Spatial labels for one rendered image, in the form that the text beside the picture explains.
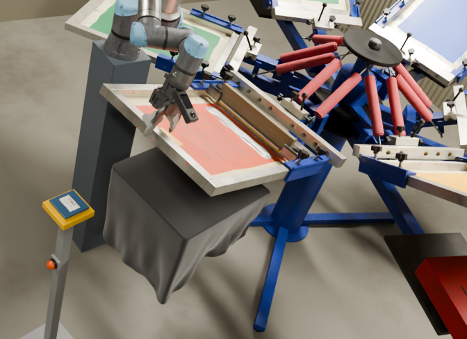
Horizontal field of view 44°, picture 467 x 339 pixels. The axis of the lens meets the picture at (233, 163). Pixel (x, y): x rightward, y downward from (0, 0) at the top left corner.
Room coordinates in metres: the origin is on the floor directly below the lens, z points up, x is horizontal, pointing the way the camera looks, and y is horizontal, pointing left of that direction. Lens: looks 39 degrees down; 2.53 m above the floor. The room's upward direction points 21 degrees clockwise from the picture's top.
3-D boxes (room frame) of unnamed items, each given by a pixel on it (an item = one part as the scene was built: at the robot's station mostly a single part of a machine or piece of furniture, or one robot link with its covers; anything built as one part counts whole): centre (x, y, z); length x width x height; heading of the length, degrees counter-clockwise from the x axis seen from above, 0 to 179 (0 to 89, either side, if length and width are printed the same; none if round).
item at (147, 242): (1.54, 0.25, 0.74); 0.45 x 0.03 x 0.43; 60
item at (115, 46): (2.05, 0.60, 1.25); 0.15 x 0.15 x 0.10
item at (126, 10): (2.05, 0.59, 1.37); 0.13 x 0.12 x 0.14; 114
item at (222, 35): (2.71, 0.47, 1.05); 1.08 x 0.61 x 0.23; 90
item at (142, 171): (1.74, 0.13, 0.95); 0.48 x 0.44 x 0.01; 150
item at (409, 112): (2.70, -0.43, 0.99); 0.82 x 0.79 x 0.12; 150
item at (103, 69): (2.05, 0.60, 0.60); 0.18 x 0.18 x 1.20; 52
